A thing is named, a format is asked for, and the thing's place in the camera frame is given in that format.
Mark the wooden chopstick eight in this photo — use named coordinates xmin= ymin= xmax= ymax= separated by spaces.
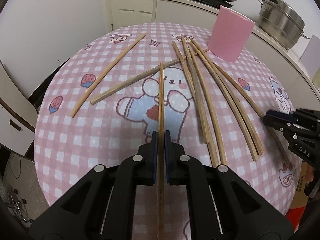
xmin=191 ymin=38 xmax=265 ymax=156

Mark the wooden chopstick four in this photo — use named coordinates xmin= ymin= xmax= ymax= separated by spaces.
xmin=172 ymin=35 xmax=219 ymax=167

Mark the wooden chopstick six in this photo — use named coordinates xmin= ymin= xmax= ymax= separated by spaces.
xmin=188 ymin=47 xmax=227 ymax=165

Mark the wooden chopstick five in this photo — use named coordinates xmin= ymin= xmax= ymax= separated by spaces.
xmin=181 ymin=35 xmax=211 ymax=144

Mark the wooden chopstick two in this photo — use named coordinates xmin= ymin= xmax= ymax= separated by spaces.
xmin=157 ymin=63 xmax=165 ymax=239

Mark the pink cup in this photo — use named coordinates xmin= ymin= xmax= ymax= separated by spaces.
xmin=208 ymin=6 xmax=255 ymax=62

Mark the wooden chopstick three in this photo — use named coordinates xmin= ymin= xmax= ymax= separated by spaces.
xmin=89 ymin=48 xmax=209 ymax=106

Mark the white kitchen counter cabinet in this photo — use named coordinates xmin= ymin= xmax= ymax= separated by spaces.
xmin=152 ymin=0 xmax=319 ymax=111

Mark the person right hand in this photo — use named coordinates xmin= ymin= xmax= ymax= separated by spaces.
xmin=305 ymin=165 xmax=315 ymax=183

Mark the stainless steel steamer pot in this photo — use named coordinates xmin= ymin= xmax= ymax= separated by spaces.
xmin=257 ymin=0 xmax=309 ymax=50

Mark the pink checkered tablecloth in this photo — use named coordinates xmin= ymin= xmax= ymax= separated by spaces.
xmin=29 ymin=23 xmax=301 ymax=239

